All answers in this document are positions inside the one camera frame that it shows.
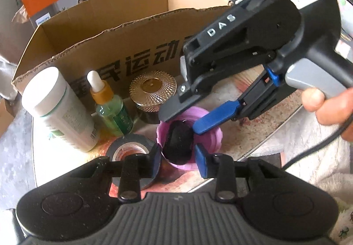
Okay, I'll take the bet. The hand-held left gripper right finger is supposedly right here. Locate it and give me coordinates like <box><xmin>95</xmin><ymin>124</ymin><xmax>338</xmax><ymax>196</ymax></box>
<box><xmin>194</xmin><ymin>145</ymin><xmax>279</xmax><ymax>203</ymax></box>

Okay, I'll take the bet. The person's right hand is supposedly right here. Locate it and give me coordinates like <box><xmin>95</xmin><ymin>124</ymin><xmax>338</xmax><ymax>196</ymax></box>
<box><xmin>301</xmin><ymin>87</ymin><xmax>353</xmax><ymax>141</ymax></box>

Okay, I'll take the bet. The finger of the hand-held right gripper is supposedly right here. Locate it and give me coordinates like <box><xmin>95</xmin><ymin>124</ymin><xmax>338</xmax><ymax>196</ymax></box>
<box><xmin>158</xmin><ymin>0</ymin><xmax>277</xmax><ymax>122</ymax></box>
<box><xmin>192</xmin><ymin>68</ymin><xmax>293</xmax><ymax>136</ymax></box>

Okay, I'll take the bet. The black rounded object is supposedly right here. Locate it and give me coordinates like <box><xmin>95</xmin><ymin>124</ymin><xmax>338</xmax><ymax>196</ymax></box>
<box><xmin>163</xmin><ymin>121</ymin><xmax>197</xmax><ymax>165</ymax></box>

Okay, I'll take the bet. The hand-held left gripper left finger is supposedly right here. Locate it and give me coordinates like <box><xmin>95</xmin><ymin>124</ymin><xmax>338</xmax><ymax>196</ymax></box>
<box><xmin>74</xmin><ymin>146</ymin><xmax>162</xmax><ymax>204</ymax></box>

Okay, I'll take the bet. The purple plastic cup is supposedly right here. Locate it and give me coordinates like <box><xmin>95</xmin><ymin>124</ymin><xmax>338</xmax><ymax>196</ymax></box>
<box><xmin>157</xmin><ymin>106</ymin><xmax>222</xmax><ymax>171</ymax></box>

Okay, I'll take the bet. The white plastic bottle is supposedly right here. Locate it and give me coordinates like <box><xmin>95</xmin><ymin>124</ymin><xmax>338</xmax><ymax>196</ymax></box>
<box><xmin>21</xmin><ymin>66</ymin><xmax>100</xmax><ymax>153</ymax></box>

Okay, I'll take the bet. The black tape roll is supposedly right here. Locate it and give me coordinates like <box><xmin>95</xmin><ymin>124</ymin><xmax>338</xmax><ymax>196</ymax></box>
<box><xmin>105</xmin><ymin>133</ymin><xmax>162</xmax><ymax>190</ymax></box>

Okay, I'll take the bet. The green dropper bottle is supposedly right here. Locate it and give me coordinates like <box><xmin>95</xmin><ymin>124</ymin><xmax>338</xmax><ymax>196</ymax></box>
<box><xmin>87</xmin><ymin>71</ymin><xmax>134</xmax><ymax>136</ymax></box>

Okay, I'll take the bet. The black jar with gold lid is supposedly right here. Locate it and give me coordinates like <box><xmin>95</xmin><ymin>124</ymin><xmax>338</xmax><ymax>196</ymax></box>
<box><xmin>129</xmin><ymin>69</ymin><xmax>177</xmax><ymax>125</ymax></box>

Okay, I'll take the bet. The brown cardboard box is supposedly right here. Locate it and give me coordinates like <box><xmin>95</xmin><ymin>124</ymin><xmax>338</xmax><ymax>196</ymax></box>
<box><xmin>11</xmin><ymin>0</ymin><xmax>235</xmax><ymax>96</ymax></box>

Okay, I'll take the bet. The white fluffy blanket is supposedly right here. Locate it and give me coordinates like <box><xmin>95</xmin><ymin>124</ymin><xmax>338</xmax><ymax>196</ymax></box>
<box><xmin>248</xmin><ymin>102</ymin><xmax>353</xmax><ymax>245</ymax></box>

